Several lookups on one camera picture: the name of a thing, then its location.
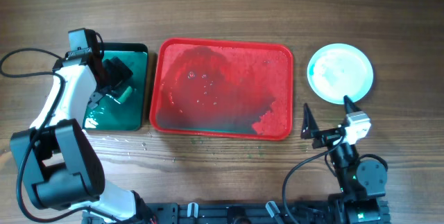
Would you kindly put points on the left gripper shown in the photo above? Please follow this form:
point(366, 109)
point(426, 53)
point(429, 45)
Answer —
point(121, 71)

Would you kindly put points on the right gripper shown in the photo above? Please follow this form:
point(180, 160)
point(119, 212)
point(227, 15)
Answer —
point(311, 130)

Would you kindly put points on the green cleaning sponge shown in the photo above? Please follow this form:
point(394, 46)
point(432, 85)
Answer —
point(122, 94)

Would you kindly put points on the light blue plate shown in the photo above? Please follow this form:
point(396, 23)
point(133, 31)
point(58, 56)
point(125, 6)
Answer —
point(338, 70)

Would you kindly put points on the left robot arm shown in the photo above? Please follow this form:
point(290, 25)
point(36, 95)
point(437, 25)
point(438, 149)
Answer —
point(59, 172)

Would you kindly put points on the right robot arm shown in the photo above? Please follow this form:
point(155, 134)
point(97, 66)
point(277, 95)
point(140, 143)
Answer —
point(361, 178)

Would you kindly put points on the black tray with green water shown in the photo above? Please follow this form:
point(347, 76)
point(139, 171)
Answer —
point(109, 115)

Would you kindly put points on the red plastic tray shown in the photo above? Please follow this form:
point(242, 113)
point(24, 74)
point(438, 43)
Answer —
point(223, 88)

